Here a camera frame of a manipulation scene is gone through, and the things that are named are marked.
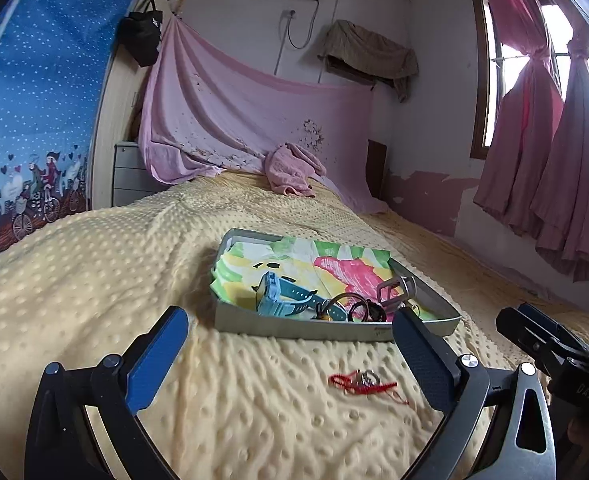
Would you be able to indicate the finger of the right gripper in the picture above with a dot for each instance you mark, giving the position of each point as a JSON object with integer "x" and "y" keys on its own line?
{"x": 512, "y": 324}
{"x": 551, "y": 330}

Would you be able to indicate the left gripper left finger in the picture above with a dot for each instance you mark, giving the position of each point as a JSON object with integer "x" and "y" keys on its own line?
{"x": 61, "y": 443}

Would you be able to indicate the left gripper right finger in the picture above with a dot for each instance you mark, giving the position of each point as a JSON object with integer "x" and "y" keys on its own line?
{"x": 519, "y": 441}

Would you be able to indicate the silver metal hair claw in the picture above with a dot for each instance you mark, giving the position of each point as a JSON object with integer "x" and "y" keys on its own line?
{"x": 396, "y": 292}

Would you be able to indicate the brown hair tie orange bead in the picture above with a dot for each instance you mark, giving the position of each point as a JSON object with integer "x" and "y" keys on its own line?
{"x": 333, "y": 309}

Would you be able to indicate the light blue smart watch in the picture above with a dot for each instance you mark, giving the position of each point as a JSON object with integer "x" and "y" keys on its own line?
{"x": 281, "y": 298}

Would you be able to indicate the colourful painted paper sheet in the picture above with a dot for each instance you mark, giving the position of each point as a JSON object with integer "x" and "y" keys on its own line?
{"x": 329, "y": 268}

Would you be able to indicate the pink window curtain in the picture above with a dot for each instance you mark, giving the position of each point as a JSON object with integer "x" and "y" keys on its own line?
{"x": 536, "y": 176}

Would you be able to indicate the grey metal tray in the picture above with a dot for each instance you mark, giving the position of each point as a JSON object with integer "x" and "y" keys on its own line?
{"x": 377, "y": 327}

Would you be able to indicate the grey drawer cabinet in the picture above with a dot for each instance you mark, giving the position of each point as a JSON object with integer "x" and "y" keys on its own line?
{"x": 131, "y": 180}

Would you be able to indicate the crumpled pink towel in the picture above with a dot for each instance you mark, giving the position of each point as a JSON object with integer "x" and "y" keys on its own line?
{"x": 289, "y": 168}

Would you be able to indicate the beige wooden wardrobe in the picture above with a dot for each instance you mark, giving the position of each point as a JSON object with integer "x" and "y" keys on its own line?
{"x": 124, "y": 86}

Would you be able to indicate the pink hanging sheet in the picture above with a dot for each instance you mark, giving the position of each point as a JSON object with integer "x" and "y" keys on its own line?
{"x": 204, "y": 112}

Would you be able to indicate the brown cloth on shelf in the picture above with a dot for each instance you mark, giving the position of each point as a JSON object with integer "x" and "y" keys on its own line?
{"x": 357, "y": 51}

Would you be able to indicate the blue fabric wardrobe cover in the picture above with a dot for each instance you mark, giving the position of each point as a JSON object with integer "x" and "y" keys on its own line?
{"x": 54, "y": 56}

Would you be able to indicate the black hanging bag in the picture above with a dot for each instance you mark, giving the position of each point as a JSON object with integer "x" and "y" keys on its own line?
{"x": 140, "y": 33}

